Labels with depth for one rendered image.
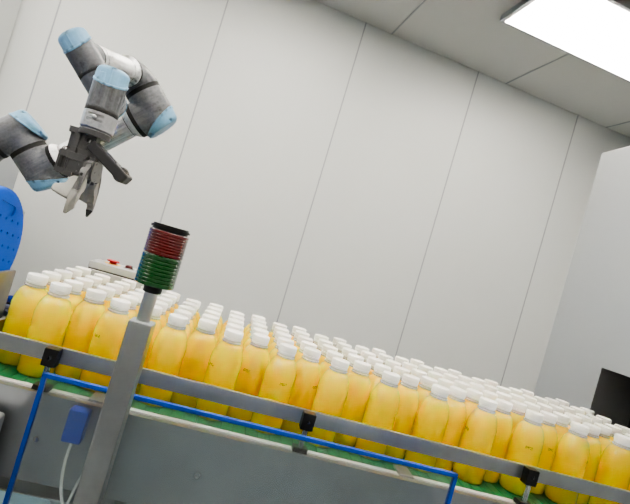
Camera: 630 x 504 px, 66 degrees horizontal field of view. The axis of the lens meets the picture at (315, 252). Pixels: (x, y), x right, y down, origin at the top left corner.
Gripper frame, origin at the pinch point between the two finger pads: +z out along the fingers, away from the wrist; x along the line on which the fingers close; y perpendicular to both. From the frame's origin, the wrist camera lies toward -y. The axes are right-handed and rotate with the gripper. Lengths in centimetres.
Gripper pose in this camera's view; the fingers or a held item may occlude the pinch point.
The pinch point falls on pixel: (79, 216)
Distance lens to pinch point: 126.2
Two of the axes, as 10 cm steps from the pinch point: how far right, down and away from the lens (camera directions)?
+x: 1.4, 0.2, -9.9
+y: -9.5, -2.9, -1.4
